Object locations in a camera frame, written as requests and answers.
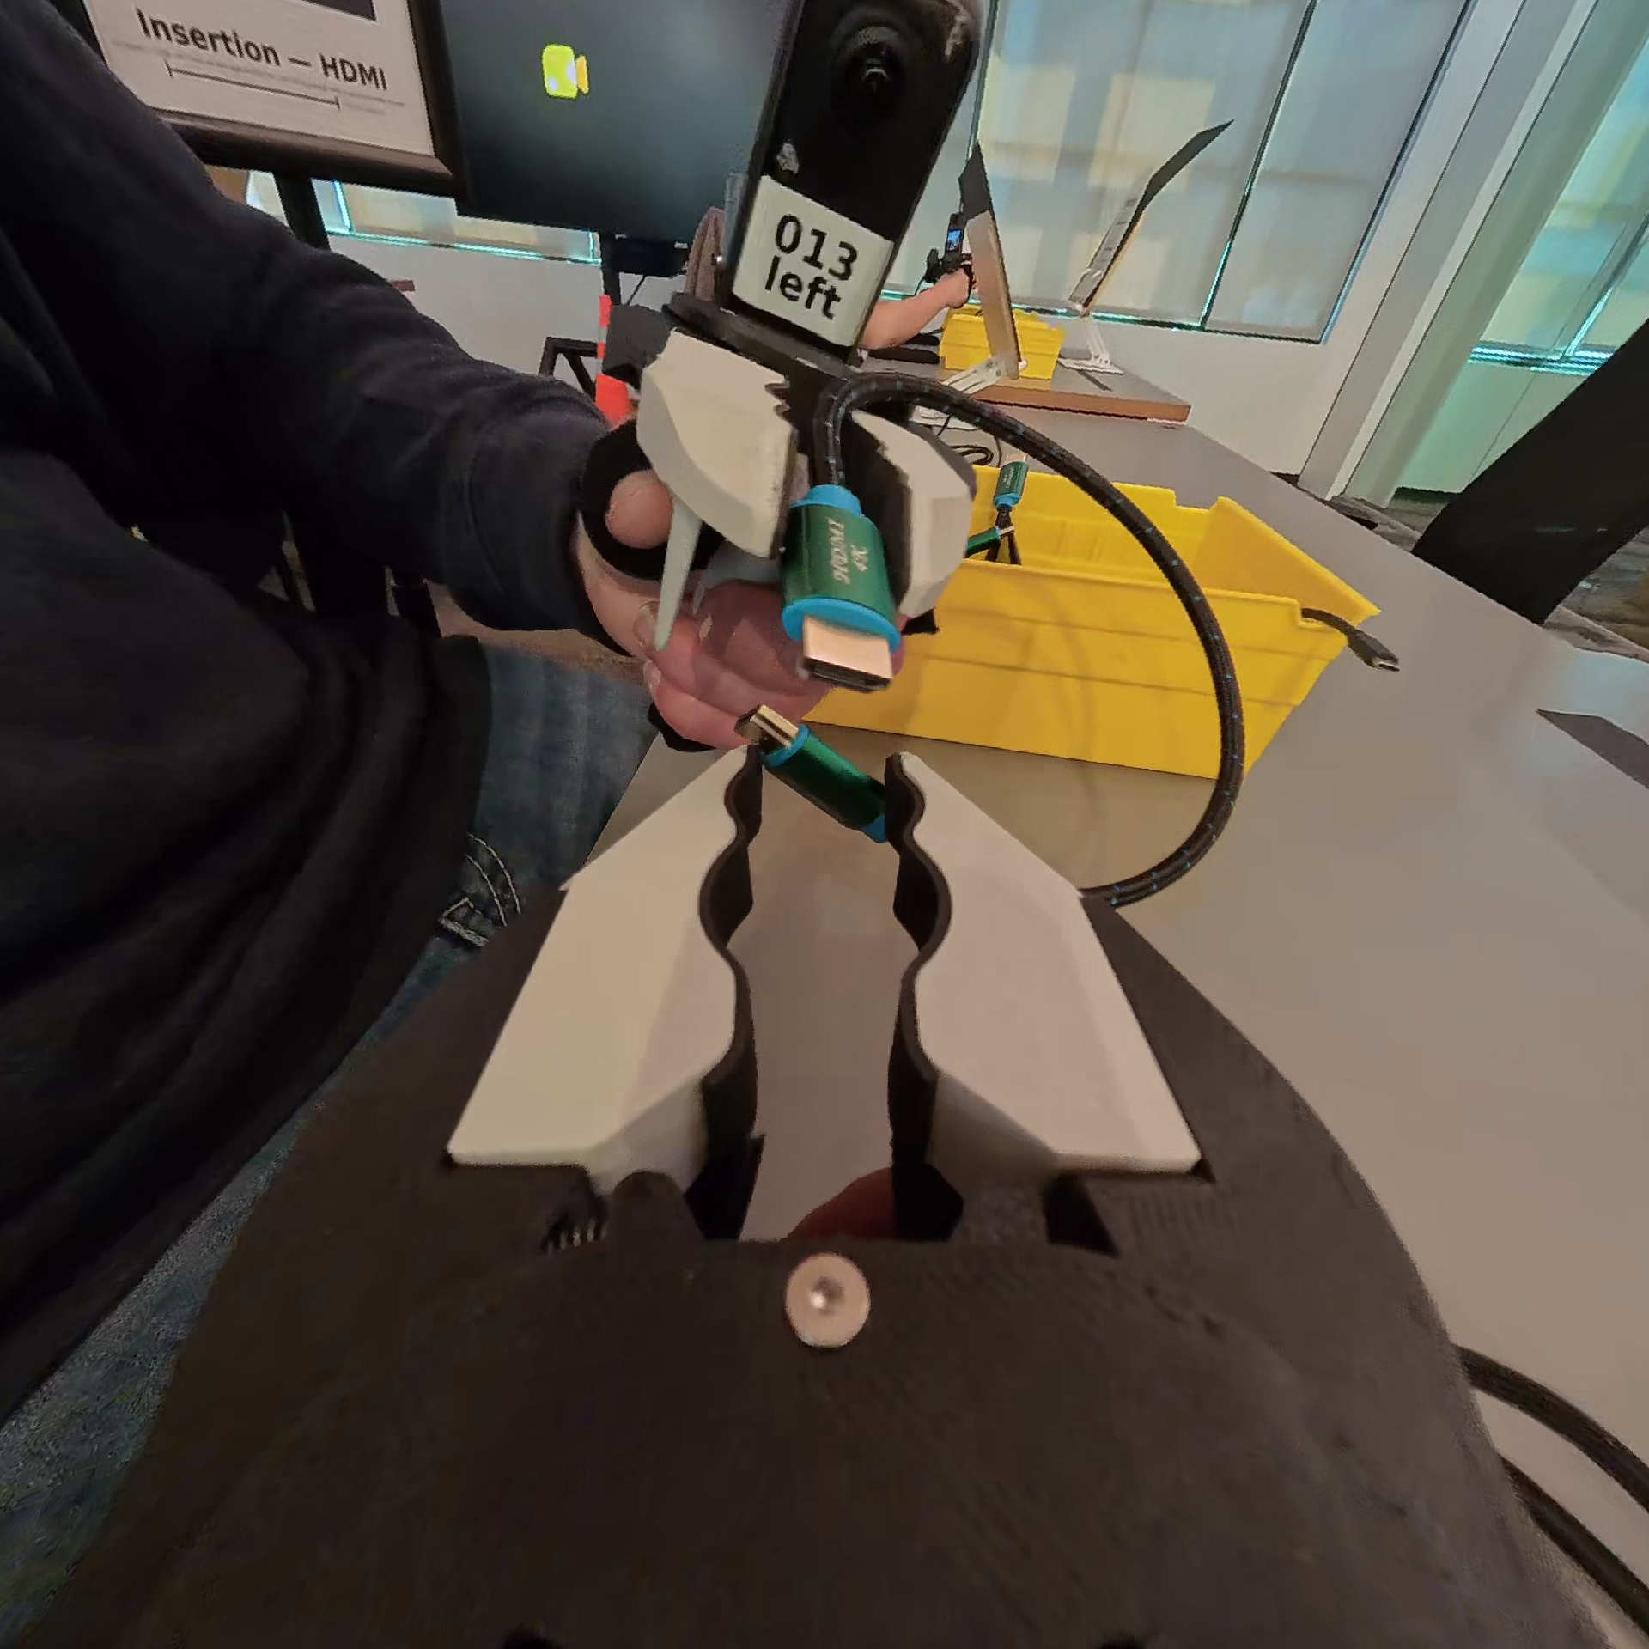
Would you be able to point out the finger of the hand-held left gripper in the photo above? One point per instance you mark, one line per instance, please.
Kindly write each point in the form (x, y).
(930, 514)
(723, 440)

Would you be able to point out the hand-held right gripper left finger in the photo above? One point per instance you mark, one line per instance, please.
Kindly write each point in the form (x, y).
(592, 1032)

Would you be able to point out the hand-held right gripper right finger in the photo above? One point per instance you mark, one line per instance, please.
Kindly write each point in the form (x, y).
(1056, 1032)

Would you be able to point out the yellow plastic bin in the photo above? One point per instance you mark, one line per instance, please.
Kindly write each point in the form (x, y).
(1031, 346)
(1096, 643)

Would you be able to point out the person's left forearm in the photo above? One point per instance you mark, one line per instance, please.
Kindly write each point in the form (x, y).
(449, 425)

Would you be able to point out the person's left hand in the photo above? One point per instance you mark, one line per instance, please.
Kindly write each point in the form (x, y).
(723, 670)

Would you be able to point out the orange traffic cone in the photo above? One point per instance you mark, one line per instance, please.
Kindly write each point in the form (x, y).
(610, 347)

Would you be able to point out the silver folding stand with board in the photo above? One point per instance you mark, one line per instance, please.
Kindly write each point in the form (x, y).
(992, 284)
(1146, 206)

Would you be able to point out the wooden top desk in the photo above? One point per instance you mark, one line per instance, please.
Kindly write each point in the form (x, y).
(1109, 393)

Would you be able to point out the black monitor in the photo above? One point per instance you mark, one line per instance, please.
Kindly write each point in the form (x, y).
(619, 142)

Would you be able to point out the person's blue jeans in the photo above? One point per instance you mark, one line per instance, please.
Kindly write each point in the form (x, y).
(566, 747)

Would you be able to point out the white framed sign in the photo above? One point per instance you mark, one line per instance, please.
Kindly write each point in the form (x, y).
(271, 76)

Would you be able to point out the black high-back office chair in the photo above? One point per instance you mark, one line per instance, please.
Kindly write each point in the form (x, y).
(1544, 490)

